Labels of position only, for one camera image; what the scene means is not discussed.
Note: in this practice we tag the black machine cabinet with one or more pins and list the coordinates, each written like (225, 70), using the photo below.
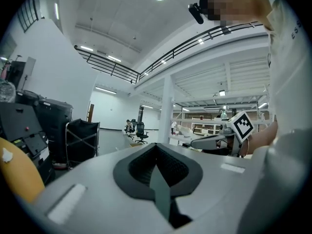
(22, 130)

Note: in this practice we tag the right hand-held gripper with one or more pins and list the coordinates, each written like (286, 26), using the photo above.
(240, 127)

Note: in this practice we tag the person's right forearm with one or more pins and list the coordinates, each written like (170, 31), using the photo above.
(264, 136)

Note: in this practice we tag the black mezzanine railing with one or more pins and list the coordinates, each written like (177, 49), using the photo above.
(170, 53)

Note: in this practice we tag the person's white shirt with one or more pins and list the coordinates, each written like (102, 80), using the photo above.
(290, 64)

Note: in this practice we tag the black folding fabric cart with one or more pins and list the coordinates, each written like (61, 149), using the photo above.
(81, 140)

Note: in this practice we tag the person's head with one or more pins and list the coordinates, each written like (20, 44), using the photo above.
(234, 2)

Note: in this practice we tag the black head-worn camera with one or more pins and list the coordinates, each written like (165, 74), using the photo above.
(195, 13)

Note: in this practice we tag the white storage shelving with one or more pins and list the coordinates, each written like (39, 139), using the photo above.
(207, 128)

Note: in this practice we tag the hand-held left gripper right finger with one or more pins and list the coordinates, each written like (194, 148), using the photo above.
(181, 172)

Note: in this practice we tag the black wheeled bin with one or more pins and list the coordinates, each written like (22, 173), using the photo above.
(57, 128)

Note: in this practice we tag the white paper scrap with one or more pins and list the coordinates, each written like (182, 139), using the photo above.
(6, 155)

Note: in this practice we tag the brown wooden door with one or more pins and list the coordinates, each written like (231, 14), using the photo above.
(91, 113)

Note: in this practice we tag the white support pillar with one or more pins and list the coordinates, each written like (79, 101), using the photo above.
(166, 111)

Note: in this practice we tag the black office chair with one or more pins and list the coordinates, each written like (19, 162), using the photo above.
(131, 128)
(141, 131)

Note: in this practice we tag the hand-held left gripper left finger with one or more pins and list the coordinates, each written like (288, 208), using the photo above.
(126, 172)

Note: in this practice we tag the clear plastic bag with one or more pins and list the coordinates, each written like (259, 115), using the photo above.
(6, 91)

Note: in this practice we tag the black window grille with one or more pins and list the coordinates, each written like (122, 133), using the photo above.
(28, 11)

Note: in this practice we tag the white standing board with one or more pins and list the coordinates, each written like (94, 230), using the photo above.
(30, 66)

